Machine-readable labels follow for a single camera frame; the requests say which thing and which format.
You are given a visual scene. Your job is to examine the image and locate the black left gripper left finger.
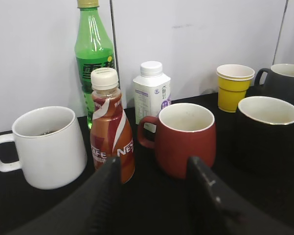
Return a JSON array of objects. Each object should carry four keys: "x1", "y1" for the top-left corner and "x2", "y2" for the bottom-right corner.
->
[{"x1": 10, "y1": 157, "x2": 121, "y2": 235}]

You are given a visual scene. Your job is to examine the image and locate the white milk carton bottle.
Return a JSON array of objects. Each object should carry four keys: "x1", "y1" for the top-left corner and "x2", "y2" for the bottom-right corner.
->
[{"x1": 133, "y1": 61, "x2": 171, "y2": 124}]

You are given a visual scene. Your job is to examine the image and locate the red ceramic mug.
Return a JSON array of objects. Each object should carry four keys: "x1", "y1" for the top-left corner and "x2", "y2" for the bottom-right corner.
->
[{"x1": 137, "y1": 103, "x2": 216, "y2": 179}]

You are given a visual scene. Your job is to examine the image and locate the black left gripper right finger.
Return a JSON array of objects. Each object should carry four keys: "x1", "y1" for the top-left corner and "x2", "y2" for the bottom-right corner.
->
[{"x1": 186, "y1": 156, "x2": 294, "y2": 235}]

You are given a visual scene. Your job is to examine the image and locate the yellow paper cup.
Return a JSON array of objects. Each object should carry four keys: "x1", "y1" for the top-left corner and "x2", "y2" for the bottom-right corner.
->
[{"x1": 216, "y1": 64, "x2": 255, "y2": 113}]

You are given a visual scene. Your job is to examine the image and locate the dark grey ceramic mug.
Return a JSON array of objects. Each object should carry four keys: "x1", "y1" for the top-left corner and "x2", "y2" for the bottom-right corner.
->
[{"x1": 254, "y1": 64, "x2": 294, "y2": 105}]

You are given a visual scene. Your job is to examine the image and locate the black ceramic mug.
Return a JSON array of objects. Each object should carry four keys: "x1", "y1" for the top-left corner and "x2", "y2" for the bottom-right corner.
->
[{"x1": 229, "y1": 96, "x2": 294, "y2": 175}]

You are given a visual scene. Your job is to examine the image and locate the green sprite bottle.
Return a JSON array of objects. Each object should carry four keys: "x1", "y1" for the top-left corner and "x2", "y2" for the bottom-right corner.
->
[{"x1": 74, "y1": 0, "x2": 115, "y2": 129}]

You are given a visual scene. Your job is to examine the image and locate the white ceramic mug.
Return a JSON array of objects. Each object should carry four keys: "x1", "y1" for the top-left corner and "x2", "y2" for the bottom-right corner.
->
[{"x1": 0, "y1": 106, "x2": 87, "y2": 189}]

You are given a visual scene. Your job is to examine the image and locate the brown nescafe coffee bottle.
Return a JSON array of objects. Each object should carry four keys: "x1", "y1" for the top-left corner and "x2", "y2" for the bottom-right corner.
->
[{"x1": 90, "y1": 68, "x2": 135, "y2": 183}]

